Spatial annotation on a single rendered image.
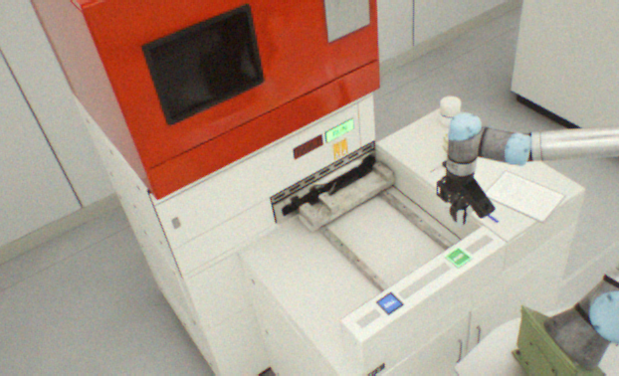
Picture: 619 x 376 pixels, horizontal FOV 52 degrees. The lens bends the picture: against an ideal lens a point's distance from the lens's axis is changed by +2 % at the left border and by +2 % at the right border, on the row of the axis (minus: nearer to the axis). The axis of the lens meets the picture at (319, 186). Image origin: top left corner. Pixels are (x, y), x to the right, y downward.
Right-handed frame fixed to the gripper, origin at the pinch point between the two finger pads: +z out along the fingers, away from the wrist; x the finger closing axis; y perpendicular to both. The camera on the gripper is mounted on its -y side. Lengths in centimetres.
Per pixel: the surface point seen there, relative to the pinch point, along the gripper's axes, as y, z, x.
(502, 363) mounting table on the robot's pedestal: -25.7, 28.7, 8.5
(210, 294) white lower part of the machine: 58, 42, 60
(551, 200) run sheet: -0.9, 13.9, -37.7
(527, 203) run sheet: 2.8, 13.9, -31.4
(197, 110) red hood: 53, -34, 47
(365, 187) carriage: 49, 23, -3
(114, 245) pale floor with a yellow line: 178, 111, 72
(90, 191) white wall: 207, 93, 69
